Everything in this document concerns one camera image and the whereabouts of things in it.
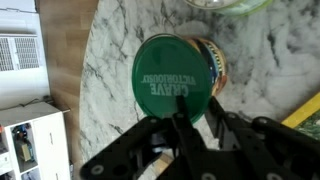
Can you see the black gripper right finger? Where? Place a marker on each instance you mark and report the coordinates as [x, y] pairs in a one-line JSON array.
[[253, 146]]

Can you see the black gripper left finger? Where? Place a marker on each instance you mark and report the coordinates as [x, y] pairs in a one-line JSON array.
[[186, 140]]

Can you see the green plastic can lid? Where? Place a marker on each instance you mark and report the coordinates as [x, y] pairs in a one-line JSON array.
[[166, 66]]

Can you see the yellow bordered book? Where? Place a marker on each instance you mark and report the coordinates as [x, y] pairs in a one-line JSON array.
[[305, 116]]

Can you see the white TV cabinet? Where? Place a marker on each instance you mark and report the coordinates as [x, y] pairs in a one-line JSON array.
[[43, 143]]

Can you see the white vented appliance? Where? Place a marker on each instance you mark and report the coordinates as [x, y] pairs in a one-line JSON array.
[[23, 80]]

